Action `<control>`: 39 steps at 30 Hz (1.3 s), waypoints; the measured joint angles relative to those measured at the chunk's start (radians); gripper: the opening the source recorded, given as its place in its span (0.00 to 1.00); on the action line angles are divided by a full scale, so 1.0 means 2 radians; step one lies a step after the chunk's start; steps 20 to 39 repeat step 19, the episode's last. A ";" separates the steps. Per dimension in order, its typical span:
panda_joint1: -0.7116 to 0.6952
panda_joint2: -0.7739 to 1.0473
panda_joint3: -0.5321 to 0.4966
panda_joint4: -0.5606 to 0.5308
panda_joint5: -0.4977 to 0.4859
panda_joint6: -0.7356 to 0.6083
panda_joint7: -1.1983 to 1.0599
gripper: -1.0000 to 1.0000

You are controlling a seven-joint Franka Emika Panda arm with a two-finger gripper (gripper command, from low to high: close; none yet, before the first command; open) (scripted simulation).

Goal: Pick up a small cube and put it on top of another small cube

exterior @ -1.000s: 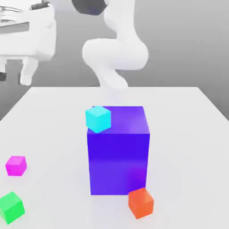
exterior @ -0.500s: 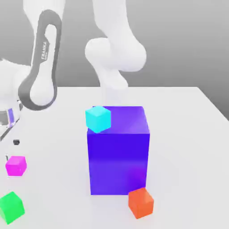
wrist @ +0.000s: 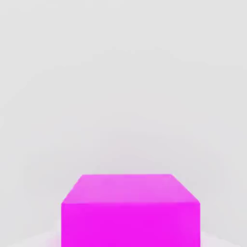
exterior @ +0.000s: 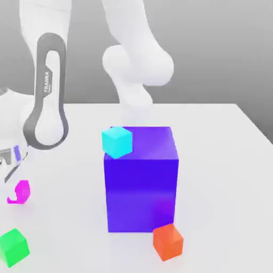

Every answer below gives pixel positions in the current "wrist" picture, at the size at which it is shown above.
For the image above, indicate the small magenta cube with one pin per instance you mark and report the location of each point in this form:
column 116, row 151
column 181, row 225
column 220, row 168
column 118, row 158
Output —
column 130, row 218

